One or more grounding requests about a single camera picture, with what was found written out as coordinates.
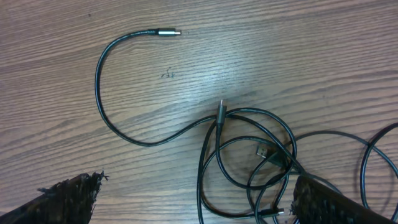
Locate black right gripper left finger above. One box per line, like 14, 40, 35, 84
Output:
1, 172, 108, 224

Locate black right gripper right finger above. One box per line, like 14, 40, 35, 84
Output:
291, 175, 394, 224

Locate thin black usb cable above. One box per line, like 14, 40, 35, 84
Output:
246, 123, 398, 224

